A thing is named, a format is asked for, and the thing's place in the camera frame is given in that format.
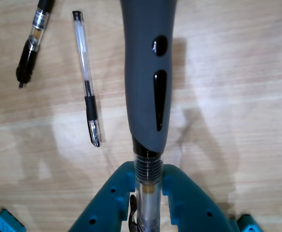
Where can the black pen grey grip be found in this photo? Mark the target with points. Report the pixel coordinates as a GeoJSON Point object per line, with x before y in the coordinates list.
{"type": "Point", "coordinates": [148, 72]}

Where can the clear gel pen black grip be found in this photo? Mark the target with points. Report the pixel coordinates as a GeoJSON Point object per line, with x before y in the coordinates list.
{"type": "Point", "coordinates": [82, 53]}

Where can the black retractable pen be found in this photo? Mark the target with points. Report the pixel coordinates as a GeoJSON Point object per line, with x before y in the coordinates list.
{"type": "Point", "coordinates": [38, 31]}

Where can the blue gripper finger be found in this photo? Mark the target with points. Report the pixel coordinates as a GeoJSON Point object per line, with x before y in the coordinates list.
{"type": "Point", "coordinates": [194, 205]}
{"type": "Point", "coordinates": [104, 205]}

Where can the blue perforated base piece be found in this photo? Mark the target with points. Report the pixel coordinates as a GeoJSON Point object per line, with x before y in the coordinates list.
{"type": "Point", "coordinates": [249, 226]}
{"type": "Point", "coordinates": [9, 222]}

